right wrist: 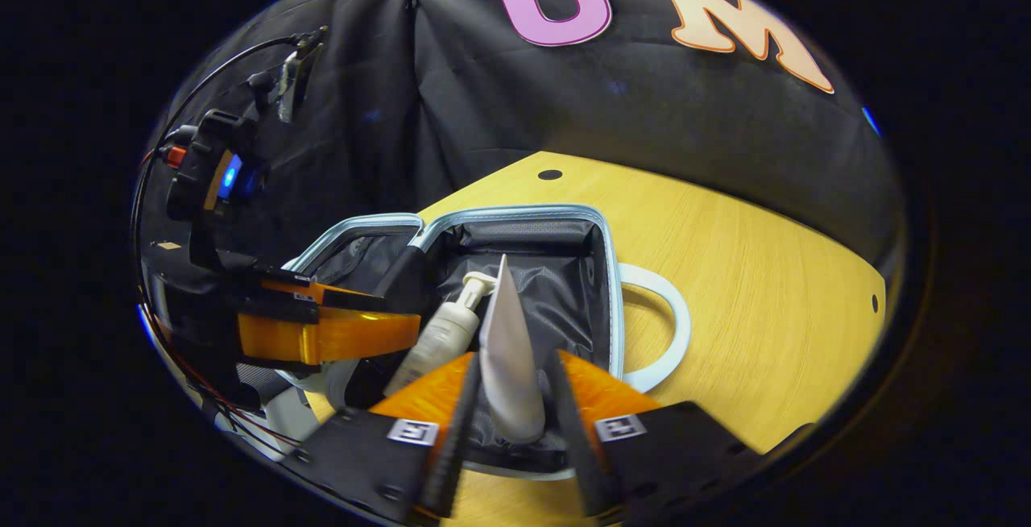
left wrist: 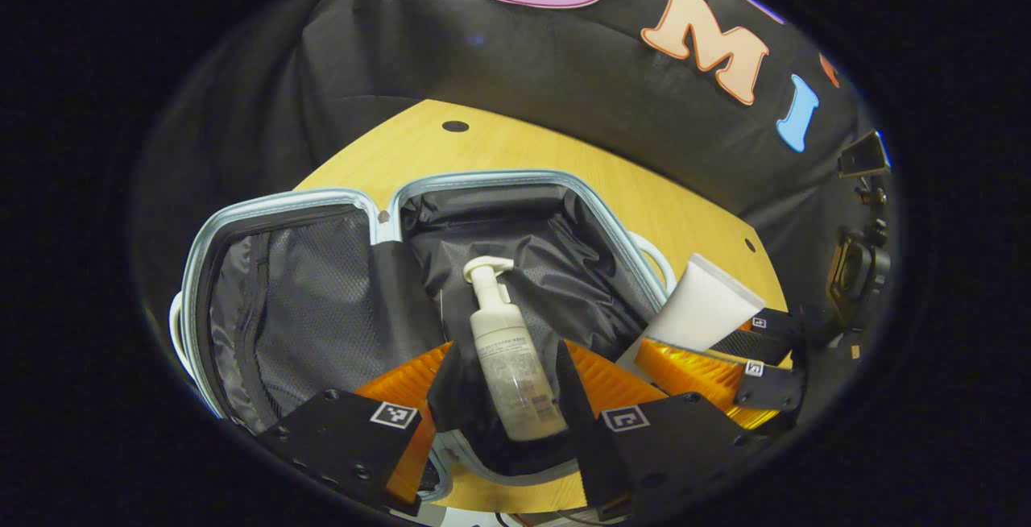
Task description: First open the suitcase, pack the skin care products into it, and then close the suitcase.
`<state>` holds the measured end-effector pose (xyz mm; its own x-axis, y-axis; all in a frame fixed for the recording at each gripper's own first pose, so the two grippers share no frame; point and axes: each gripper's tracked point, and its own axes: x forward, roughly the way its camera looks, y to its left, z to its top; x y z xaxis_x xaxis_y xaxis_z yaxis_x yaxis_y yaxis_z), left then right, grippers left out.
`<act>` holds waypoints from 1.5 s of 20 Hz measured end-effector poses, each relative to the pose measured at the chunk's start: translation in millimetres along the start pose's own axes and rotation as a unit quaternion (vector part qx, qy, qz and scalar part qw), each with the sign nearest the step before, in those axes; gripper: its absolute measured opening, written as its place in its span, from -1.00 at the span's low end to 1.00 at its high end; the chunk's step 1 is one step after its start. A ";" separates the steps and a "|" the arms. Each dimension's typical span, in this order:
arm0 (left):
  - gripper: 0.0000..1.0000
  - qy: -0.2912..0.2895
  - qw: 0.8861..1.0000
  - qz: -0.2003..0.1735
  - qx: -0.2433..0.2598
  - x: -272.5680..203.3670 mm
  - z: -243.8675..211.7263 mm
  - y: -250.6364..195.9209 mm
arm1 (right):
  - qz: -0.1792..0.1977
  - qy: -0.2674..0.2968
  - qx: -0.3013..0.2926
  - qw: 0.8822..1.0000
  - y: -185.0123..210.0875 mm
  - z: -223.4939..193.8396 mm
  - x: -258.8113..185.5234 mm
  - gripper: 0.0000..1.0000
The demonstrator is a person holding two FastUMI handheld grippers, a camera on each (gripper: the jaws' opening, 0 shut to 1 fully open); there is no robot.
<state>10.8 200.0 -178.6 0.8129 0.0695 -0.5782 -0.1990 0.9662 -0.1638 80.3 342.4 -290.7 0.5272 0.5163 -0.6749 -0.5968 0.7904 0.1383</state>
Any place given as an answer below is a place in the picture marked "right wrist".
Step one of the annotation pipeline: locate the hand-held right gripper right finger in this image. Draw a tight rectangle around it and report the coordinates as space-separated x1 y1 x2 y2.
548 348 770 518

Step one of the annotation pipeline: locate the white squeeze tube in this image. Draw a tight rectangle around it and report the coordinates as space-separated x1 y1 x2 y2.
478 253 548 445

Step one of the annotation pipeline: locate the black cable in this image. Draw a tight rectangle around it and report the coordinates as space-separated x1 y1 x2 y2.
157 34 317 153

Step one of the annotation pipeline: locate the small light blue suitcase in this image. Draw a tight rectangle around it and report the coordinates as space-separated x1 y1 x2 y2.
282 203 694 483

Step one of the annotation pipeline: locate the dark grey mesh object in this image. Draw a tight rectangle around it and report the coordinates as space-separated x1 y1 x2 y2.
235 362 295 399

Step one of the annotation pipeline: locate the red cable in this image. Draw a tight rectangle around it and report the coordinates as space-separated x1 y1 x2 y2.
184 382 303 451

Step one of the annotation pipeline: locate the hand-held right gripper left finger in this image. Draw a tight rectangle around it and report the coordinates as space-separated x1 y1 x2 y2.
294 350 484 525

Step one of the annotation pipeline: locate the black backdrop cloth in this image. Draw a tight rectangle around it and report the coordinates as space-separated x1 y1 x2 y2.
133 0 905 270

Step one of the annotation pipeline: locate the white pump bottle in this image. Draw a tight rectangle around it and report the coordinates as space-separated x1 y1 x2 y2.
383 271 499 397

